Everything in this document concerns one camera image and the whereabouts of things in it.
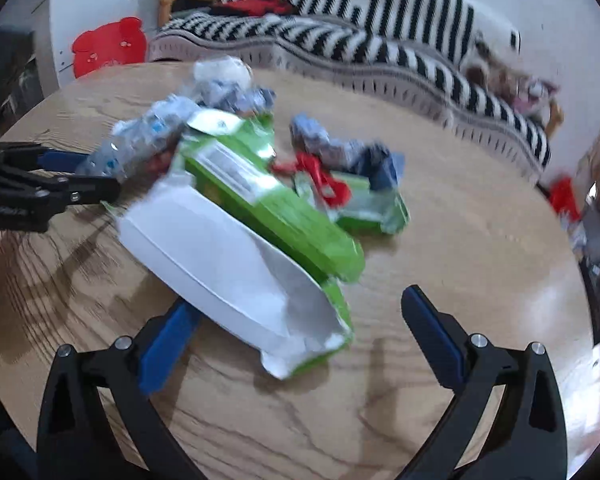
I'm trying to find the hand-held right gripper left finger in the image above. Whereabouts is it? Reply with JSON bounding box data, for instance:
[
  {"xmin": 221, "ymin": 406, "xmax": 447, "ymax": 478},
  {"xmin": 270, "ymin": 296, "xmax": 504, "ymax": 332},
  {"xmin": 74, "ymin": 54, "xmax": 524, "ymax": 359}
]
[{"xmin": 36, "ymin": 301, "xmax": 203, "ymax": 480}]

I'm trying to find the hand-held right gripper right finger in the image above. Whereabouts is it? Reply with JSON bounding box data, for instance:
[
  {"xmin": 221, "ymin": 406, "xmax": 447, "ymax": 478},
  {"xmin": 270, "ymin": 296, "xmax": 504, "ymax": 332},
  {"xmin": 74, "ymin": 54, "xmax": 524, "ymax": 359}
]
[{"xmin": 400, "ymin": 284, "xmax": 568, "ymax": 480}]

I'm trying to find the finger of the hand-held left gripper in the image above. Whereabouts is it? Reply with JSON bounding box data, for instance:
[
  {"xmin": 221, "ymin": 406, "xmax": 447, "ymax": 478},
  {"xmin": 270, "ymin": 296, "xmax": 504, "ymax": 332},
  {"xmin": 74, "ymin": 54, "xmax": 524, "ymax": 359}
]
[
  {"xmin": 0, "ymin": 162, "xmax": 122, "ymax": 207},
  {"xmin": 0, "ymin": 143, "xmax": 92, "ymax": 173}
]

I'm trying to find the crushed clear plastic bottle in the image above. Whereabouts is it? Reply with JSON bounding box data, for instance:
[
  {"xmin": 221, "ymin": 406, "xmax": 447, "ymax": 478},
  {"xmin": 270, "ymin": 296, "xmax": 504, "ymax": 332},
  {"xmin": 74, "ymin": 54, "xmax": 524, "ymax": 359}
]
[{"xmin": 77, "ymin": 96, "xmax": 201, "ymax": 181}]

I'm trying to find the large green and white bag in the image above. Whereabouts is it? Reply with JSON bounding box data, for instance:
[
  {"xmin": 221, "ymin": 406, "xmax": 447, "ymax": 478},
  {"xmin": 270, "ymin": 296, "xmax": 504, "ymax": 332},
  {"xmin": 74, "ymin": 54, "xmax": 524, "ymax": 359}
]
[{"xmin": 116, "ymin": 112, "xmax": 366, "ymax": 380}]

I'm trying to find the blue white wrapper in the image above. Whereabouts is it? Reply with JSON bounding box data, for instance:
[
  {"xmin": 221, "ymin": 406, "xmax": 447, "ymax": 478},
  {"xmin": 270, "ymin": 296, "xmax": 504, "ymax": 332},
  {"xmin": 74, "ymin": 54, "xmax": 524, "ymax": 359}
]
[{"xmin": 289, "ymin": 114, "xmax": 407, "ymax": 188}]

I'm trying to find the dark shelf unit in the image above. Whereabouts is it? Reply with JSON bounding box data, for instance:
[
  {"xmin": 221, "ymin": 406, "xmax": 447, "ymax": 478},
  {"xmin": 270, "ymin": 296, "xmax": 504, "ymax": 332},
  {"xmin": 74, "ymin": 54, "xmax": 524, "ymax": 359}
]
[{"xmin": 0, "ymin": 29, "xmax": 37, "ymax": 138}]

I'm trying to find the red plastic stool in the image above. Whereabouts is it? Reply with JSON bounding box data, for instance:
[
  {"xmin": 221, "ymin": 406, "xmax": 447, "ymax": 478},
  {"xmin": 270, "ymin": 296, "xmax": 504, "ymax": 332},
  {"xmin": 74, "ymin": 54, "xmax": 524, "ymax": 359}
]
[{"xmin": 71, "ymin": 16, "xmax": 147, "ymax": 79}]

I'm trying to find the small green packet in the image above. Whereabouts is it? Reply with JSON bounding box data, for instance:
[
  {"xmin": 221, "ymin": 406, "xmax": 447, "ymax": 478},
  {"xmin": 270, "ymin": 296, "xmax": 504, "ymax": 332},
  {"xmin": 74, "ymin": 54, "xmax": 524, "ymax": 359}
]
[{"xmin": 295, "ymin": 172, "xmax": 412, "ymax": 235}]

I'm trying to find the white cabinet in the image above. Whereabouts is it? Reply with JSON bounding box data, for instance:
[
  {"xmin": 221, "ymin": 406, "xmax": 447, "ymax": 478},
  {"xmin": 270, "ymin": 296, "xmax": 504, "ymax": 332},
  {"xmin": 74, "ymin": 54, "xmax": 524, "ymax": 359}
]
[{"xmin": 47, "ymin": 0, "xmax": 162, "ymax": 88}]

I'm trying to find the crumpled white plastic bag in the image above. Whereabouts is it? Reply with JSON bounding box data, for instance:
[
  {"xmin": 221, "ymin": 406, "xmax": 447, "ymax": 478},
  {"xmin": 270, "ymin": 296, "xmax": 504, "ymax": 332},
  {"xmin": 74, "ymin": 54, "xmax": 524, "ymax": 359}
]
[{"xmin": 192, "ymin": 56, "xmax": 277, "ymax": 117}]

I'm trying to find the red packet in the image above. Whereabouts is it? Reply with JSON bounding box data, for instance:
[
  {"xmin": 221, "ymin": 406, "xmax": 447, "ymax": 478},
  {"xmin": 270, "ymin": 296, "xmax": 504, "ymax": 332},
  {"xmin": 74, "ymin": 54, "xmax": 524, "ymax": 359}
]
[{"xmin": 549, "ymin": 175, "xmax": 583, "ymax": 222}]

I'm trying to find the red plastic scrap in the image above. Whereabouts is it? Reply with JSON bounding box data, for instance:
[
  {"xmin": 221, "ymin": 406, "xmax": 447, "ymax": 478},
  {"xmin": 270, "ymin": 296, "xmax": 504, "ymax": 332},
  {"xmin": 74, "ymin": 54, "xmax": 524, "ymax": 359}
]
[{"xmin": 272, "ymin": 152, "xmax": 352, "ymax": 207}]

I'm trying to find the red black cloth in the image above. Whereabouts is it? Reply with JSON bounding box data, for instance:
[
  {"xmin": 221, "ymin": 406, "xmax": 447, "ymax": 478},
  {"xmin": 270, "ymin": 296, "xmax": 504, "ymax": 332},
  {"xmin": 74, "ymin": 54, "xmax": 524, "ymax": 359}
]
[{"xmin": 210, "ymin": 0, "xmax": 297, "ymax": 17}]

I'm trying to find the plush toy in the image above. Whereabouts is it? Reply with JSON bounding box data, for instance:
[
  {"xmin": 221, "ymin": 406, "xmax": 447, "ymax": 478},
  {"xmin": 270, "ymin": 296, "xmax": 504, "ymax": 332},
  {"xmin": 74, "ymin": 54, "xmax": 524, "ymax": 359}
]
[{"xmin": 464, "ymin": 35, "xmax": 566, "ymax": 133}]

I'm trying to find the black white striped bordered blanket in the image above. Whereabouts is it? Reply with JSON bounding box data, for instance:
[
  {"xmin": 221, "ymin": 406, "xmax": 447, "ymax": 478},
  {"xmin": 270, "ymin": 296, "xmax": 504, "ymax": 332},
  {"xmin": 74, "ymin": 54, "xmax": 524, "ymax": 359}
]
[{"xmin": 147, "ymin": 12, "xmax": 552, "ymax": 172}]

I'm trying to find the black white striped back cover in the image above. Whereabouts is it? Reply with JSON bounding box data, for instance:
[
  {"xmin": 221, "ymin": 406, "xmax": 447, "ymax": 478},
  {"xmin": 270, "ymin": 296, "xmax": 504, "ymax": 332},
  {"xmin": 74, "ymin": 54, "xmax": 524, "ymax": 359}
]
[{"xmin": 222, "ymin": 0, "xmax": 522, "ymax": 63}]

